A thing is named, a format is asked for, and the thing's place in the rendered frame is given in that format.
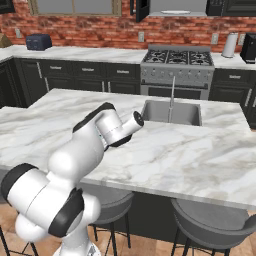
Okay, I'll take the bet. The brown wooden block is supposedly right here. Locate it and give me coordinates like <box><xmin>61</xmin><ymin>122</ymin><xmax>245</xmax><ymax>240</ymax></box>
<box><xmin>0</xmin><ymin>32</ymin><xmax>14</xmax><ymax>49</ymax></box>

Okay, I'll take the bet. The window with wooden frame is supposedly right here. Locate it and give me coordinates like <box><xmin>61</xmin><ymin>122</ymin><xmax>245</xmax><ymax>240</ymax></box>
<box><xmin>27</xmin><ymin>0</ymin><xmax>123</xmax><ymax>17</ymax></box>

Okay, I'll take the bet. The black wall cupboard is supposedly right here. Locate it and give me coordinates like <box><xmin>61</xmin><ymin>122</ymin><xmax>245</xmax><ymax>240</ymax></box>
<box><xmin>129</xmin><ymin>0</ymin><xmax>151</xmax><ymax>24</ymax></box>
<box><xmin>205</xmin><ymin>0</ymin><xmax>256</xmax><ymax>18</ymax></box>
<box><xmin>0</xmin><ymin>0</ymin><xmax>16</xmax><ymax>15</ymax></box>

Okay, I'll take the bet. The black coffee machine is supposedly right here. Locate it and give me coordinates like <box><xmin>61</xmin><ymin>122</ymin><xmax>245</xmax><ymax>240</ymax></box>
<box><xmin>239</xmin><ymin>32</ymin><xmax>256</xmax><ymax>65</ymax></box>

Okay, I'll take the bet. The dark kitchen island base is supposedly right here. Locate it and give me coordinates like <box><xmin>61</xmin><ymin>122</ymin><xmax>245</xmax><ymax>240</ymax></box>
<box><xmin>94</xmin><ymin>190</ymin><xmax>183</xmax><ymax>246</ymax></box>

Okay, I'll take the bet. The short black base cupboard run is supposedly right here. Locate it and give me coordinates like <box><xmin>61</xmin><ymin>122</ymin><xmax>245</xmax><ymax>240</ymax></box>
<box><xmin>208</xmin><ymin>67</ymin><xmax>256</xmax><ymax>130</ymax></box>

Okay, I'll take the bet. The long black base cupboard run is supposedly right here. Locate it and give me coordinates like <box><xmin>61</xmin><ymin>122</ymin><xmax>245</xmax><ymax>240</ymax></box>
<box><xmin>0</xmin><ymin>57</ymin><xmax>142</xmax><ymax>109</ymax></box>

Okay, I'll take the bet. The grey bar stool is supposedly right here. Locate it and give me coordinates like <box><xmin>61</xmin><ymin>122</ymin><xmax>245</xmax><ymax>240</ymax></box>
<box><xmin>170</xmin><ymin>197</ymin><xmax>256</xmax><ymax>256</ymax></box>
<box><xmin>78</xmin><ymin>182</ymin><xmax>136</xmax><ymax>256</ymax></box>

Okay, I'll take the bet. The steel gas range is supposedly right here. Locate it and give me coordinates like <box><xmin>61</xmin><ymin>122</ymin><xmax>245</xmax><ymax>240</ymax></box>
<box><xmin>139</xmin><ymin>43</ymin><xmax>216</xmax><ymax>101</ymax></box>

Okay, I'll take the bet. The white paper towel roll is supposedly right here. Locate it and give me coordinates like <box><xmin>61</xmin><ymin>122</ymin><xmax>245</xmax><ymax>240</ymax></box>
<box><xmin>221</xmin><ymin>31</ymin><xmax>240</xmax><ymax>59</ymax></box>

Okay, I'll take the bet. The steel tap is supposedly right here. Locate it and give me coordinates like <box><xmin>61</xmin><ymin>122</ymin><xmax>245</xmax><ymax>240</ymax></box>
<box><xmin>168</xmin><ymin>75</ymin><xmax>177</xmax><ymax>123</ymax></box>

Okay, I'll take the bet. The dark blue toaster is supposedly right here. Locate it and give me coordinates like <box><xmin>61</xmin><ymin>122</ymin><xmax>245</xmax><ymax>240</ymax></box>
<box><xmin>25</xmin><ymin>33</ymin><xmax>53</xmax><ymax>52</ymax></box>

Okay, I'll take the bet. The grey range hood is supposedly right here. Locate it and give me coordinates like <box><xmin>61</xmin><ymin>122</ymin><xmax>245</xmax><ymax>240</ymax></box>
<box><xmin>148</xmin><ymin>0</ymin><xmax>208</xmax><ymax>18</ymax></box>

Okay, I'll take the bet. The steel sink basin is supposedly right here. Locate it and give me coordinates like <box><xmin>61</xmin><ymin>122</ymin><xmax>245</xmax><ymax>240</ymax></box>
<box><xmin>141</xmin><ymin>99</ymin><xmax>203</xmax><ymax>127</ymax></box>

